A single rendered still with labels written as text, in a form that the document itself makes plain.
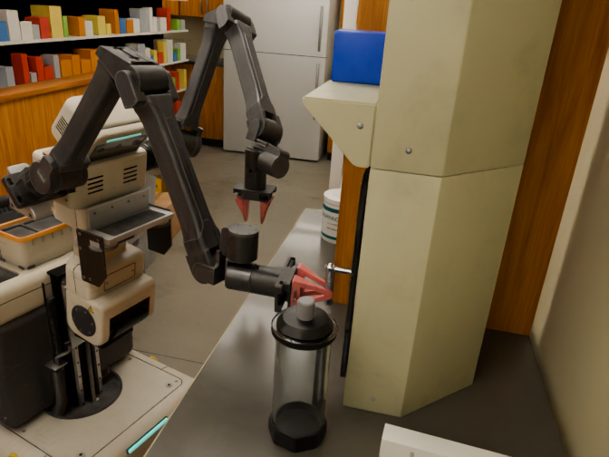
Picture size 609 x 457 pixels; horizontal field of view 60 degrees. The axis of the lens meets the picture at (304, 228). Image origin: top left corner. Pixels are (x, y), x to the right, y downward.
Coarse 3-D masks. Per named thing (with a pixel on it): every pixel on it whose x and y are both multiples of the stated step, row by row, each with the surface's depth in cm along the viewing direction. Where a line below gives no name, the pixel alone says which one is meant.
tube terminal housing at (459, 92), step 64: (448, 0) 71; (512, 0) 74; (384, 64) 75; (448, 64) 74; (512, 64) 79; (384, 128) 79; (448, 128) 77; (512, 128) 84; (384, 192) 82; (448, 192) 82; (512, 192) 91; (384, 256) 86; (448, 256) 88; (384, 320) 91; (448, 320) 95; (384, 384) 96; (448, 384) 103
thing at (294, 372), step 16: (272, 320) 85; (288, 336) 81; (288, 352) 82; (304, 352) 81; (320, 352) 82; (288, 368) 83; (304, 368) 82; (320, 368) 84; (288, 384) 84; (304, 384) 84; (320, 384) 85; (288, 400) 85; (304, 400) 85; (320, 400) 87; (272, 416) 91; (288, 416) 87; (304, 416) 86; (320, 416) 88; (288, 432) 88; (304, 432) 88
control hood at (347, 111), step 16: (304, 96) 80; (320, 96) 81; (336, 96) 82; (352, 96) 83; (368, 96) 84; (320, 112) 80; (336, 112) 79; (352, 112) 79; (368, 112) 78; (336, 128) 80; (352, 128) 80; (368, 128) 79; (336, 144) 82; (352, 144) 81; (368, 144) 80; (352, 160) 82; (368, 160) 81
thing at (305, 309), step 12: (300, 300) 83; (312, 300) 83; (288, 312) 85; (300, 312) 82; (312, 312) 83; (324, 312) 85; (276, 324) 84; (288, 324) 82; (300, 324) 82; (312, 324) 82; (324, 324) 82; (300, 336) 80; (312, 336) 81
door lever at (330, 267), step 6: (330, 264) 95; (324, 270) 95; (330, 270) 95; (336, 270) 95; (342, 270) 95; (348, 270) 94; (330, 276) 95; (330, 282) 96; (330, 288) 97; (324, 300) 98; (330, 300) 98
